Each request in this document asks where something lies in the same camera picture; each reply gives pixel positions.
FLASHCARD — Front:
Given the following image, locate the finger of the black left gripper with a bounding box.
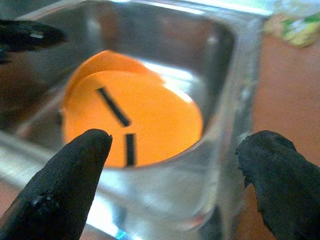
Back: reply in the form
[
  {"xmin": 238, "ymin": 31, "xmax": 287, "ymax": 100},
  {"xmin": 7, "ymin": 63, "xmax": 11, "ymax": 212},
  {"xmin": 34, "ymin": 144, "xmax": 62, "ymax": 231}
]
[
  {"xmin": 0, "ymin": 51, "xmax": 13, "ymax": 65},
  {"xmin": 0, "ymin": 19, "xmax": 68, "ymax": 52}
]

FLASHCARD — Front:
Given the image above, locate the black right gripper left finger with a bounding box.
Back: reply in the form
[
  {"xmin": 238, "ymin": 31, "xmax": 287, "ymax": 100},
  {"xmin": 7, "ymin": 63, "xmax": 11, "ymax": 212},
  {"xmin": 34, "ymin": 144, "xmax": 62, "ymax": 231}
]
[{"xmin": 0, "ymin": 128, "xmax": 113, "ymax": 240}]

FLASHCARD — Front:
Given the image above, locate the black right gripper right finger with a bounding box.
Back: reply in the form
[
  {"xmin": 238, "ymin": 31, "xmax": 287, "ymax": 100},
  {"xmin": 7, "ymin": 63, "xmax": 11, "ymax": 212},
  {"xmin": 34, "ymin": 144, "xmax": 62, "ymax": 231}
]
[{"xmin": 235, "ymin": 129, "xmax": 320, "ymax": 240}]

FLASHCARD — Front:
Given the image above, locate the orange plate with black stripes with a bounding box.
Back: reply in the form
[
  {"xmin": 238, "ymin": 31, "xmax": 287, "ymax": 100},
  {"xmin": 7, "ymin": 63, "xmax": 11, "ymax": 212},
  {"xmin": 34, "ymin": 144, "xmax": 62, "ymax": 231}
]
[{"xmin": 61, "ymin": 49, "xmax": 205, "ymax": 168}]

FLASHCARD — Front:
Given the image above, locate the stainless steel double sink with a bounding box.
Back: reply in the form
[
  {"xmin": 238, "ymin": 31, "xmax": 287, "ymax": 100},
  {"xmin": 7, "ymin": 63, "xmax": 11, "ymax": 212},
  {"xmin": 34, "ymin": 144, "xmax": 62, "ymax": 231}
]
[{"xmin": 0, "ymin": 0, "xmax": 273, "ymax": 240}]

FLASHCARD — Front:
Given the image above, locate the clear soap pump bottle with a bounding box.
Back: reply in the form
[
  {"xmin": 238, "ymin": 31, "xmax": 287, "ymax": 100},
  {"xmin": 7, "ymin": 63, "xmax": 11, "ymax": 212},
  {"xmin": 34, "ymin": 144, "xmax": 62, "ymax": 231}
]
[{"xmin": 263, "ymin": 0, "xmax": 320, "ymax": 48}]

